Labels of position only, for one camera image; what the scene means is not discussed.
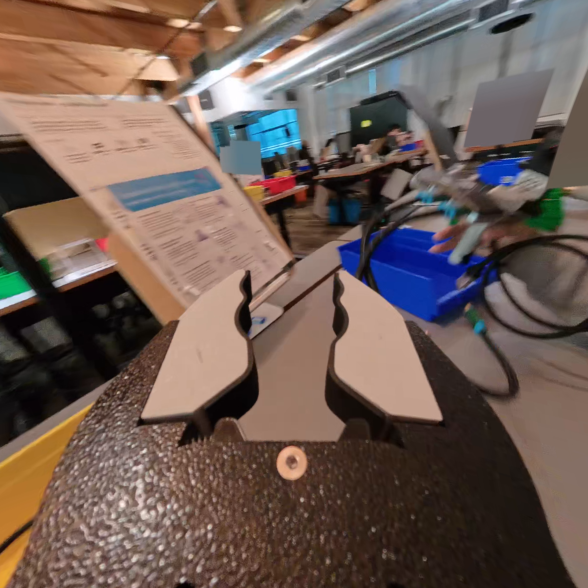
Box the green plastic bin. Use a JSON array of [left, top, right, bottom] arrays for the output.
[[0, 270, 36, 300]]

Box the small blue storage bin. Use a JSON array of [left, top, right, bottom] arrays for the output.
[[477, 157, 531, 186]]

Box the black looped cable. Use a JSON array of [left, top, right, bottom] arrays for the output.
[[482, 233, 588, 341]]

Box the cardboard box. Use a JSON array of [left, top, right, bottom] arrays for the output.
[[4, 198, 113, 278]]

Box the clear document stand base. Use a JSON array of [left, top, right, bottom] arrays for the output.
[[248, 269, 296, 341]]

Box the dark standing board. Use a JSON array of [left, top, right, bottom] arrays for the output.
[[349, 93, 410, 144]]

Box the blue plastic bin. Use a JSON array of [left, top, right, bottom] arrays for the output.
[[337, 226, 500, 322]]

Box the long wooden work table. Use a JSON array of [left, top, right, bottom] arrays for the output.
[[315, 149, 430, 184]]

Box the black usb cable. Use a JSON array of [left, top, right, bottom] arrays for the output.
[[456, 264, 521, 399]]

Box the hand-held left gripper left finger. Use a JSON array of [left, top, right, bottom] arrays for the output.
[[140, 270, 259, 444]]

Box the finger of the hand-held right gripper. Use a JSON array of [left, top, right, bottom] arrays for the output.
[[408, 163, 466, 203]]

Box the red plastic bin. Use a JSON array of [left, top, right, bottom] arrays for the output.
[[257, 175, 298, 196]]

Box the printed instruction sheet board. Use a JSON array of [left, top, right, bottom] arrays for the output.
[[0, 92, 295, 322]]

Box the person's right hand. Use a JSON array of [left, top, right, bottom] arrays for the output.
[[429, 216, 522, 256]]

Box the yellow plastic bin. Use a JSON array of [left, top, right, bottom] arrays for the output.
[[0, 403, 95, 588]]

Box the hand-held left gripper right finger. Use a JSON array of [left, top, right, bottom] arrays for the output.
[[325, 270, 444, 444]]

